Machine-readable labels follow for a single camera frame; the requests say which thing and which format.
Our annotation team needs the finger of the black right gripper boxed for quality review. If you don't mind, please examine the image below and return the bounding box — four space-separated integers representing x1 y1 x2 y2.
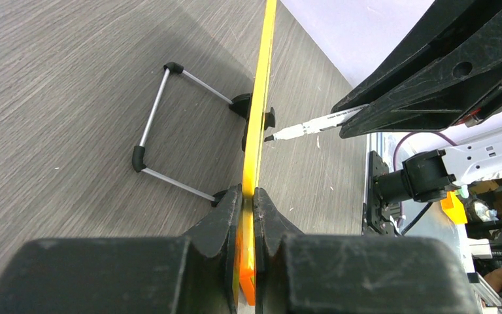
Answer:
333 1 502 114
339 26 502 139

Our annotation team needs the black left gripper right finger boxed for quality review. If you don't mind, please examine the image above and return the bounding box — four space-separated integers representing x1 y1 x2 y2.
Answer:
253 188 478 313

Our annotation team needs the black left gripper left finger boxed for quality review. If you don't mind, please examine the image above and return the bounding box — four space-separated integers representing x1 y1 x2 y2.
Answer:
0 185 242 313

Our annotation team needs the yellow framed whiteboard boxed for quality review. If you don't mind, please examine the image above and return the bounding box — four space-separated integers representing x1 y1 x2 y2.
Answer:
239 0 278 306

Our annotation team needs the white black marker pen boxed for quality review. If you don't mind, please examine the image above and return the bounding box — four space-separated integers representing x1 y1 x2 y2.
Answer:
264 104 369 142

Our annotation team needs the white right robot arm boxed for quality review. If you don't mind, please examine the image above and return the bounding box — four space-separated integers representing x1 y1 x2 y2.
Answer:
333 1 502 203

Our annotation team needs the metal whiteboard stand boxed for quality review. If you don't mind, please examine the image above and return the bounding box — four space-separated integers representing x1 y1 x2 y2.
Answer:
131 61 253 207

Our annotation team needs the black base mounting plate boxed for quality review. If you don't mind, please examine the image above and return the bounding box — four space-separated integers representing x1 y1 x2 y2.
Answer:
361 150 399 236

